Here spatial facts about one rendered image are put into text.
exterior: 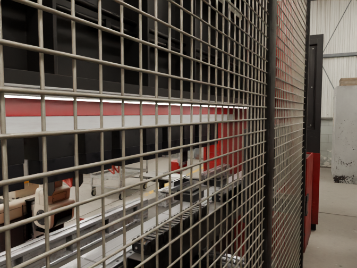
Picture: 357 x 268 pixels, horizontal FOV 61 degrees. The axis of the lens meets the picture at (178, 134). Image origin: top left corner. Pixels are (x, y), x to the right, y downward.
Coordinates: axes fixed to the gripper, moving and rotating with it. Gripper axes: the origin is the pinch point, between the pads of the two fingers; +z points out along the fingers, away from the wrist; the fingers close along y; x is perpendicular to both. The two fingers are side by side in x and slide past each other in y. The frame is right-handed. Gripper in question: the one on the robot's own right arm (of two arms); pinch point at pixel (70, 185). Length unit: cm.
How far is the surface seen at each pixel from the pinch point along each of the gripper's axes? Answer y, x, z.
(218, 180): 37, -69, 32
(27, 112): -63, -58, -17
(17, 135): -118, -118, 15
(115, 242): -49, -60, 32
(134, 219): -6.0, -36.8, 31.0
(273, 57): -59, -129, 5
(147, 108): 2, -64, -16
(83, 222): -36, -36, 22
